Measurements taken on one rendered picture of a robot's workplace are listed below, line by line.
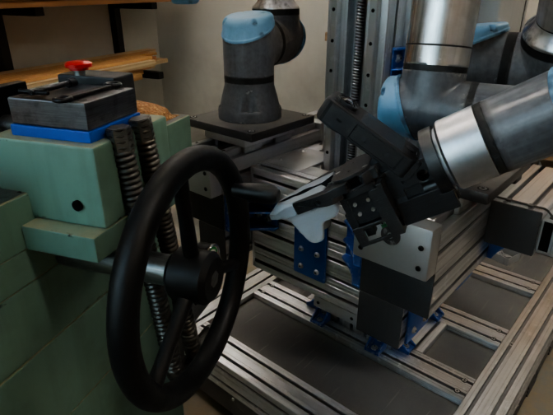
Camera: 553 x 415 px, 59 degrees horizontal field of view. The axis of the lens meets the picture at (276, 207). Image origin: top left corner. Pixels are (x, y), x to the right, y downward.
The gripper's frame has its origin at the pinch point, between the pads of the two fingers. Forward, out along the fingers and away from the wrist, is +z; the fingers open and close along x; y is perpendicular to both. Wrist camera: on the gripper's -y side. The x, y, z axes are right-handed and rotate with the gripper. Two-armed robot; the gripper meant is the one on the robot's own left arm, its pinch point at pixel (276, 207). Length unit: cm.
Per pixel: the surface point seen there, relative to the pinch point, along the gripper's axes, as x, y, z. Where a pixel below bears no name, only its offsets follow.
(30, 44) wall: 212, -112, 214
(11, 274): -18.1, -9.3, 22.2
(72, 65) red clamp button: -4.3, -25.7, 11.3
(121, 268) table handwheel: -22.1, -6.0, 3.6
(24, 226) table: -15.4, -12.9, 19.4
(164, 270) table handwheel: -12.1, -1.6, 9.3
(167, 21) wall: 339, -102, 186
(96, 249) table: -15.4, -7.3, 12.4
